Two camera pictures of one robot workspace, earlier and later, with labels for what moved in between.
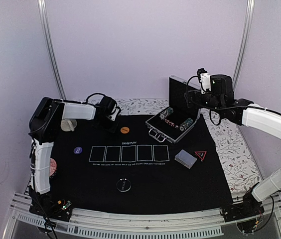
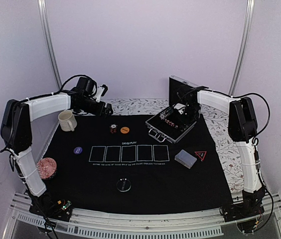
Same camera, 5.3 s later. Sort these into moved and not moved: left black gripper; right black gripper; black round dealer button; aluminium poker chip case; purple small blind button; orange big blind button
Moved: right black gripper; left black gripper
Not moved: black round dealer button; aluminium poker chip case; purple small blind button; orange big blind button
